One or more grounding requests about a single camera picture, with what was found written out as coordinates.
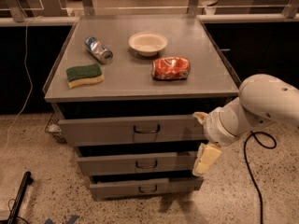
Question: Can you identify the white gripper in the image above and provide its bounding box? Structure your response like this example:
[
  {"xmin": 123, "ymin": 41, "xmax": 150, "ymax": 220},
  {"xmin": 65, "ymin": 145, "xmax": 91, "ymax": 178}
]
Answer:
[{"xmin": 192, "ymin": 107, "xmax": 246, "ymax": 176}]

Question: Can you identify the grey top drawer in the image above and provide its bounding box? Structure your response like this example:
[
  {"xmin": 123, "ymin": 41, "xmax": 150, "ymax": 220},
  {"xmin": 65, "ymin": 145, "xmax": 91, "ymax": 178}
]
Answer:
[{"xmin": 59, "ymin": 115, "xmax": 206, "ymax": 147}]

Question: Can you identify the grey drawer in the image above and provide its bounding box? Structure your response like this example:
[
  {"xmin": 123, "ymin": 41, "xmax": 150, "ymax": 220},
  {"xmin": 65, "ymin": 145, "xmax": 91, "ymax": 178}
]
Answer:
[
  {"xmin": 59, "ymin": 115, "xmax": 206, "ymax": 147},
  {"xmin": 78, "ymin": 151, "xmax": 197, "ymax": 176},
  {"xmin": 89, "ymin": 177, "xmax": 203, "ymax": 199}
]

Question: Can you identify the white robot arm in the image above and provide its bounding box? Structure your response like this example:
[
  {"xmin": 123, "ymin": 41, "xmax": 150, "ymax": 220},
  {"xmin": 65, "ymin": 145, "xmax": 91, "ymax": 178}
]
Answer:
[{"xmin": 192, "ymin": 74, "xmax": 299, "ymax": 176}]

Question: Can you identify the grey middle drawer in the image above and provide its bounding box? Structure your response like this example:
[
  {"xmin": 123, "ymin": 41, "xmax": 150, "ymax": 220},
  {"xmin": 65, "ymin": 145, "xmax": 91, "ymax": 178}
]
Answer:
[{"xmin": 78, "ymin": 151, "xmax": 197, "ymax": 176}]

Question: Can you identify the grey metal drawer cabinet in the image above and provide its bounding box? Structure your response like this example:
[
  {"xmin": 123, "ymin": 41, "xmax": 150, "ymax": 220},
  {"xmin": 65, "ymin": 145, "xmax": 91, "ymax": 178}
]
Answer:
[{"xmin": 45, "ymin": 15, "xmax": 240, "ymax": 187}]

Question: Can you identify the grey bottom drawer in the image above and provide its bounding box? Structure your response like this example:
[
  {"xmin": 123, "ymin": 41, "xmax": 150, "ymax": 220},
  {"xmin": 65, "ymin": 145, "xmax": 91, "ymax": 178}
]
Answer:
[{"xmin": 89, "ymin": 177, "xmax": 203, "ymax": 199}]

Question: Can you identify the crushed orange soda can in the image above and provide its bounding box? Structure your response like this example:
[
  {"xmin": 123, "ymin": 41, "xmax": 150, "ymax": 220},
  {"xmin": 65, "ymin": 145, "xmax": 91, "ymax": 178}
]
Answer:
[{"xmin": 151, "ymin": 57, "xmax": 191, "ymax": 80}]

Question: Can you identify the white paper bowl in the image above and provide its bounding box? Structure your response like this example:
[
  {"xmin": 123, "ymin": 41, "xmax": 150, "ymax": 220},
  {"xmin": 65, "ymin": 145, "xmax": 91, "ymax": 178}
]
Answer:
[{"xmin": 128, "ymin": 32, "xmax": 168, "ymax": 57}]

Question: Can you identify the blue silver soda can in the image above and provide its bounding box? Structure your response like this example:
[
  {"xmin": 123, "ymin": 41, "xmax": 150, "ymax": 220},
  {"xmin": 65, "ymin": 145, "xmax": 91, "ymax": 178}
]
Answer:
[{"xmin": 84, "ymin": 36, "xmax": 113, "ymax": 64}]

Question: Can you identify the green yellow sponge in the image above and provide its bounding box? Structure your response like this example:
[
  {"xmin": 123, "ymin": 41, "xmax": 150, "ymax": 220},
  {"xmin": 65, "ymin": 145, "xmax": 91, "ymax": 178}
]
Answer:
[{"xmin": 66, "ymin": 63, "xmax": 104, "ymax": 89}]

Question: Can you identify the black bar on floor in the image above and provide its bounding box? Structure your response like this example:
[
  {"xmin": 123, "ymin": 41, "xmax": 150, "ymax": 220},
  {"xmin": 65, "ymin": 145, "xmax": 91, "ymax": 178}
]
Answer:
[{"xmin": 7, "ymin": 171, "xmax": 33, "ymax": 224}]

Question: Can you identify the black floor cable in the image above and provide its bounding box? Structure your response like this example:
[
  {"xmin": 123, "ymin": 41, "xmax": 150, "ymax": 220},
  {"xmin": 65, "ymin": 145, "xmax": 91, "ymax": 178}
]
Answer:
[{"xmin": 242, "ymin": 131, "xmax": 278, "ymax": 224}]

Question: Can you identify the wire mesh basket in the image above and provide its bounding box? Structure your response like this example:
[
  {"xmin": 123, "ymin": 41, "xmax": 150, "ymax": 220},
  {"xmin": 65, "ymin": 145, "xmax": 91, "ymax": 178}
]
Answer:
[{"xmin": 45, "ymin": 113, "xmax": 66, "ymax": 144}]

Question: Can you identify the white hanging cable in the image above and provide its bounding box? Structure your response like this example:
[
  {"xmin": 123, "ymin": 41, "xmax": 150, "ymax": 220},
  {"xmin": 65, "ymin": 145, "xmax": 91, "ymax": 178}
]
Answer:
[{"xmin": 0, "ymin": 16, "xmax": 43, "ymax": 157}]

